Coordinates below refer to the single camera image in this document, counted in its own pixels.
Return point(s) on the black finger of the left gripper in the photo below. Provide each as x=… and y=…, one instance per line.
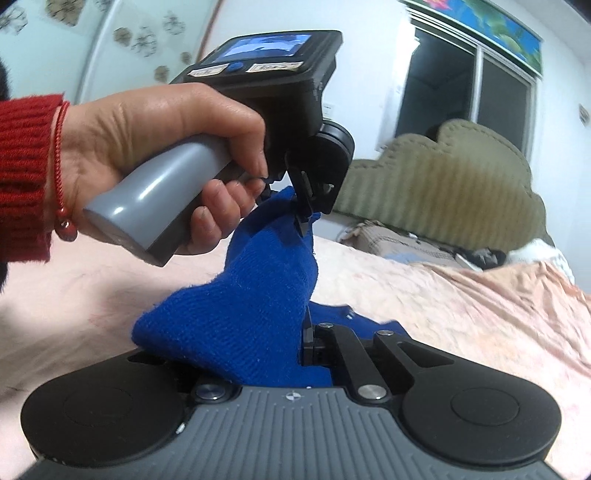
x=321, y=196
x=306, y=190

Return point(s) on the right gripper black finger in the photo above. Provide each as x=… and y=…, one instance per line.
x=372, y=362

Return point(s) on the blue knit sweater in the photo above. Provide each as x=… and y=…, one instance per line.
x=246, y=324

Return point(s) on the red knit sleeve forearm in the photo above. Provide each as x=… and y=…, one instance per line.
x=27, y=139

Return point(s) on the black clothes pile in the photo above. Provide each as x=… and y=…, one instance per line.
x=484, y=258

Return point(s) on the person's left hand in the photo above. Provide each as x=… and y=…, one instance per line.
x=104, y=139

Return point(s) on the green padded headboard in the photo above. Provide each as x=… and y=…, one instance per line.
x=470, y=188

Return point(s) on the peach blanket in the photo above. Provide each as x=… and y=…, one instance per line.
x=535, y=297

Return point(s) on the pink floral bed sheet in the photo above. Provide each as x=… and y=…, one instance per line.
x=78, y=308

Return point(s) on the white floral quilt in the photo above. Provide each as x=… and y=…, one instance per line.
x=537, y=250

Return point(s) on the glass floral wardrobe door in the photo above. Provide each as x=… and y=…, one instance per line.
x=87, y=50

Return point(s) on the colourful floral window valance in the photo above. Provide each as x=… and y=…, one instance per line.
x=493, y=23

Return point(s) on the dark window with frame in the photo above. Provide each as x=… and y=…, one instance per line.
x=456, y=74

